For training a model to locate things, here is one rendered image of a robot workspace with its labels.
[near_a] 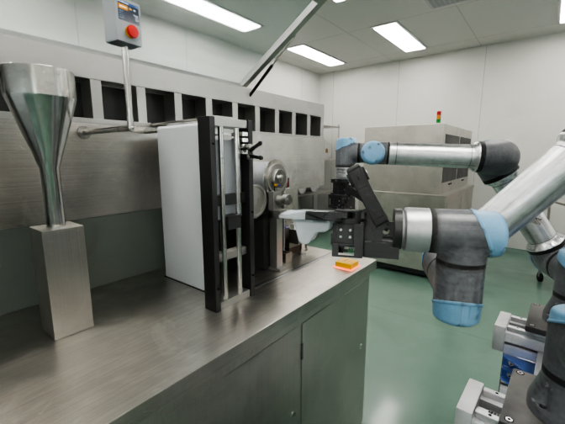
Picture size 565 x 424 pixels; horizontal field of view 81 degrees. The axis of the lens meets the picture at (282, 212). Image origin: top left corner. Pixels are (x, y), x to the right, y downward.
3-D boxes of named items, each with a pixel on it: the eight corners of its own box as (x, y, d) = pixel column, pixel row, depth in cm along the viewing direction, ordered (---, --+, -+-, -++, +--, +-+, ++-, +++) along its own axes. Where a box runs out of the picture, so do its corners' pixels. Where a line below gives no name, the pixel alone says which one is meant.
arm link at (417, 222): (433, 208, 53) (425, 207, 61) (402, 207, 54) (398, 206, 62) (430, 256, 53) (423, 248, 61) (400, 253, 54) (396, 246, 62)
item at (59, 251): (46, 349, 77) (12, 89, 67) (27, 330, 85) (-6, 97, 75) (108, 325, 87) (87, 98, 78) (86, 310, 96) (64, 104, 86)
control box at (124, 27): (121, 38, 78) (118, -8, 76) (104, 43, 81) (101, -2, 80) (147, 46, 84) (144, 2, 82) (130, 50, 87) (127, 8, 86)
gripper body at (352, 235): (327, 256, 57) (401, 262, 54) (329, 206, 57) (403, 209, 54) (332, 250, 65) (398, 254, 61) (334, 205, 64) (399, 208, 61)
